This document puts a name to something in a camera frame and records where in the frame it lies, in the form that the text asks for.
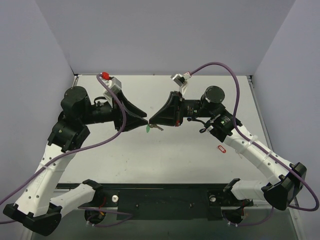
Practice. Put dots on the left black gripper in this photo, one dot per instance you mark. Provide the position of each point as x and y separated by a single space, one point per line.
117 114

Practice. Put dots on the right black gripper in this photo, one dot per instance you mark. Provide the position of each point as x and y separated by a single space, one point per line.
179 109

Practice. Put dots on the silver key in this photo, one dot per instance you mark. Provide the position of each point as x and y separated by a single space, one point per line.
155 126

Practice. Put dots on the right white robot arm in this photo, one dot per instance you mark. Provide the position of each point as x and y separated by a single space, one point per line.
282 180

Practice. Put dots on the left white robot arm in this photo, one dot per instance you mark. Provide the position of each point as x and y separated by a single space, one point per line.
37 209

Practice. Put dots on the red key tag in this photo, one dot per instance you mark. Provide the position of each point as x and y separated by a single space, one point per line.
222 149

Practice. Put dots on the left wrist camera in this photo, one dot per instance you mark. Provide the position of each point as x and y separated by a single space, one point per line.
112 83

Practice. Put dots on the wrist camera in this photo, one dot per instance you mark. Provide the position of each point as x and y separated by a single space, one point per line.
112 83
182 81

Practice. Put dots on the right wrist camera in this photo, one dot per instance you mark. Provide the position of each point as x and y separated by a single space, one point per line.
182 81

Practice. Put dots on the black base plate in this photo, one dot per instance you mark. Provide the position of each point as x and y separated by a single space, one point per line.
181 201

